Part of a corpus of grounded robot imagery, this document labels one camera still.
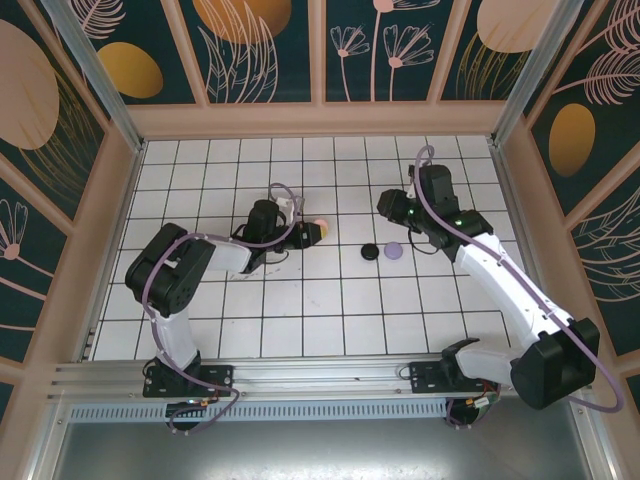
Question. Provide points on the pink earbud charging case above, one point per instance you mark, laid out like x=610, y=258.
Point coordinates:
x=320, y=221

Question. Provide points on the purple earbud charging case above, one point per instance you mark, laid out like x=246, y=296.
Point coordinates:
x=393, y=250

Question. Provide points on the black earbud charging case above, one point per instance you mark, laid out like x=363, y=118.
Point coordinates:
x=370, y=251

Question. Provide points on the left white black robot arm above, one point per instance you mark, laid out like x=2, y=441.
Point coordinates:
x=227, y=255

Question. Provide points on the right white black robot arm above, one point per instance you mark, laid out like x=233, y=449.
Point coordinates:
x=500, y=285

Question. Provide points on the brushed metal bench plate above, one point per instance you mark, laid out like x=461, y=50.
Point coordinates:
x=320, y=450

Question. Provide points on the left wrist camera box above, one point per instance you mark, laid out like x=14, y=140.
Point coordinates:
x=286, y=202

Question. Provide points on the aluminium table side rail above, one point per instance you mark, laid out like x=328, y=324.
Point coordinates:
x=121, y=225
x=509, y=200

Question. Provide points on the aluminium mounting rail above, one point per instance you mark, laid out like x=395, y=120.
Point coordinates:
x=320, y=375

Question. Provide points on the aluminium frame post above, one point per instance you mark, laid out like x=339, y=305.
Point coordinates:
x=527, y=75
x=97, y=75

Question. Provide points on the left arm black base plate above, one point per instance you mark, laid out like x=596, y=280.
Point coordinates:
x=220, y=375

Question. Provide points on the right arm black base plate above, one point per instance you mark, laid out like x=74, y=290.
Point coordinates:
x=425, y=380

